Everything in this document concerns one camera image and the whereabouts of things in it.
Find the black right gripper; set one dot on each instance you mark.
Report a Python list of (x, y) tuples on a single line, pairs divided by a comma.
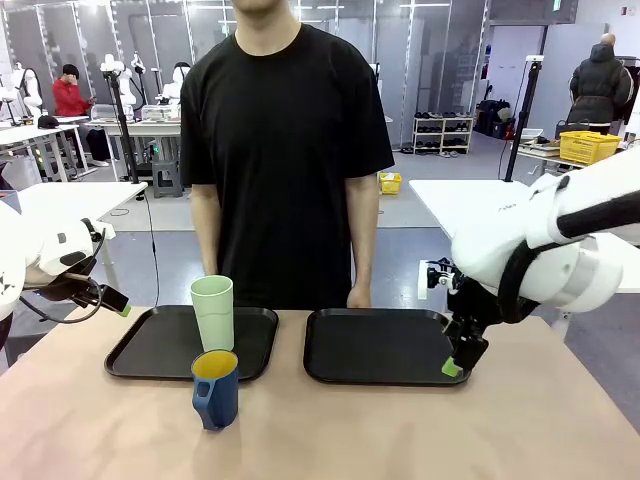
[(472, 307)]

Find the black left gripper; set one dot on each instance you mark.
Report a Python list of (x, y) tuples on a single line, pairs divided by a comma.
[(62, 287)]

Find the light green plastic cup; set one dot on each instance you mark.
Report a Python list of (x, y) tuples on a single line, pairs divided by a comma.
[(214, 315)]

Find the person's left forearm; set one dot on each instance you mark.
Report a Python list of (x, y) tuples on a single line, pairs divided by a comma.
[(364, 230)]

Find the person's right forearm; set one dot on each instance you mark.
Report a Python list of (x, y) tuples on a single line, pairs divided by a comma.
[(206, 230)]

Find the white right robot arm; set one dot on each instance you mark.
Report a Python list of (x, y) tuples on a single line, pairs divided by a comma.
[(490, 235)]

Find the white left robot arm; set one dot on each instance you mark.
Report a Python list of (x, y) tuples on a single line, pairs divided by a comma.
[(30, 245)]

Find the person's left hand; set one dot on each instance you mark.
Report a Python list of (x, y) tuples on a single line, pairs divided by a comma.
[(359, 298)]

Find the black plastic tray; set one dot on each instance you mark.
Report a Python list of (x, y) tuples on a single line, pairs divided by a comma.
[(375, 345), (160, 345)]

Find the orange and blue box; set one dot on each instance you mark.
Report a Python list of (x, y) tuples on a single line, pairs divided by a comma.
[(7, 200)]

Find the grey plastic stool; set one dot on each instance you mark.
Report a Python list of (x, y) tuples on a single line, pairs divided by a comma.
[(166, 177)]

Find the large white side table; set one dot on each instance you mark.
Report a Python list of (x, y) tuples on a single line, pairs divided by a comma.
[(445, 200)]

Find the blue mug yellow inside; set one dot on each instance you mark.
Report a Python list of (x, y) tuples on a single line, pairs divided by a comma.
[(220, 400)]

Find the small yellow plastic basket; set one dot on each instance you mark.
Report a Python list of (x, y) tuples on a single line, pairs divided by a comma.
[(391, 183)]

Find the white background desk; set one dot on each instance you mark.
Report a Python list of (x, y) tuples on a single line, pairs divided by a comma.
[(35, 137)]

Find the black cap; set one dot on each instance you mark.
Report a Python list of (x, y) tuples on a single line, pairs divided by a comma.
[(47, 121)]

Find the person in red jacket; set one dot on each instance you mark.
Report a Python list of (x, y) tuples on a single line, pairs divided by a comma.
[(70, 97)]

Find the white shoe rack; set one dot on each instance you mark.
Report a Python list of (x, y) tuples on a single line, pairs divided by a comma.
[(442, 135)]

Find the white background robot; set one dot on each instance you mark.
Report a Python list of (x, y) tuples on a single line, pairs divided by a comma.
[(175, 85), (27, 92)]

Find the person's black t-shirt torso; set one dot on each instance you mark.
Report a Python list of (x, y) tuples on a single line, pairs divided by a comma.
[(285, 175)]

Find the black bags pile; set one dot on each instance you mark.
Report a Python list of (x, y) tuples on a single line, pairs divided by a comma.
[(492, 117)]

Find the large yellow plastic basket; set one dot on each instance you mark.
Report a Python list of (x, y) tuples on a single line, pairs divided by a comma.
[(587, 147)]

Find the person in black puffer jacket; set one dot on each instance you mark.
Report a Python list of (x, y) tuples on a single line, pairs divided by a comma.
[(597, 90)]

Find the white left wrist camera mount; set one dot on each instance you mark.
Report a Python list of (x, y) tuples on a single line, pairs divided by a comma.
[(102, 231)]

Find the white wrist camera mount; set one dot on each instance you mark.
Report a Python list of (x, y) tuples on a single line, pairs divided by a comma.
[(102, 231), (424, 280)]

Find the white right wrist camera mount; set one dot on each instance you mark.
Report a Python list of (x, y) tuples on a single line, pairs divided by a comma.
[(424, 280)]

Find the black camera stand pole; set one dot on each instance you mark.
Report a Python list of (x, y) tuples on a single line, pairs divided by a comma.
[(520, 120), (124, 130)]

